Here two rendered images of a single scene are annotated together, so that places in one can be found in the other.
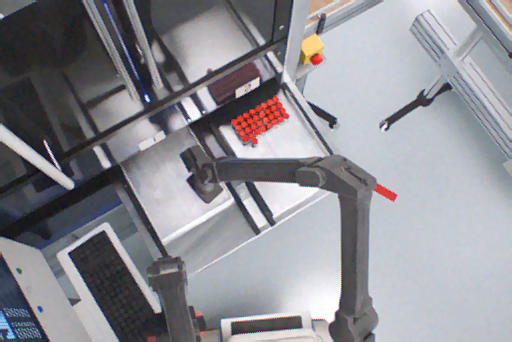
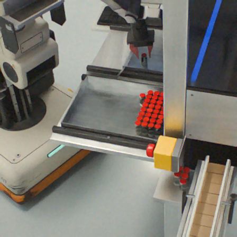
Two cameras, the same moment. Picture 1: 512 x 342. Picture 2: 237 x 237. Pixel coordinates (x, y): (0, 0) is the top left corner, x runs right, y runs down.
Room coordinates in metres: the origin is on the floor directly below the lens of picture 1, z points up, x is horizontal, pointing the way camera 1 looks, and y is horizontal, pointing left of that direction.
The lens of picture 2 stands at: (1.64, -0.88, 2.16)
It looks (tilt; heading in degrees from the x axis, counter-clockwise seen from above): 44 degrees down; 145
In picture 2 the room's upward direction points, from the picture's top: 5 degrees counter-clockwise
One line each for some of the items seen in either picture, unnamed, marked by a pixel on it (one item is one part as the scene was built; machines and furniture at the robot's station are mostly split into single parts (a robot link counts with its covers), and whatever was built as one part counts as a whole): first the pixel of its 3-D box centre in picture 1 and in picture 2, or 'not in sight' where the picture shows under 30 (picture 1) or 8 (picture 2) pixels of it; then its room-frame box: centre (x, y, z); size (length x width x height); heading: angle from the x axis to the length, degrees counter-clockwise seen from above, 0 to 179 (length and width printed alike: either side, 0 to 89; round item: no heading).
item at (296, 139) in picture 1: (279, 152); (120, 109); (0.53, -0.09, 0.90); 0.34 x 0.26 x 0.04; 34
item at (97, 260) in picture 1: (116, 292); (143, 18); (0.06, 0.42, 0.82); 0.40 x 0.14 x 0.02; 37
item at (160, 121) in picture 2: (255, 113); (163, 115); (0.66, 0.00, 0.90); 0.18 x 0.02 x 0.05; 124
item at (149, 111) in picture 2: (262, 124); (151, 112); (0.62, -0.03, 0.90); 0.18 x 0.02 x 0.05; 124
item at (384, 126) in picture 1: (422, 101); not in sight; (1.11, -0.85, 0.07); 0.50 x 0.08 x 0.14; 124
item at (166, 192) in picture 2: (301, 54); (180, 187); (0.90, -0.15, 0.87); 0.14 x 0.13 x 0.02; 34
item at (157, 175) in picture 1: (171, 175); (174, 55); (0.44, 0.26, 0.90); 0.34 x 0.26 x 0.04; 34
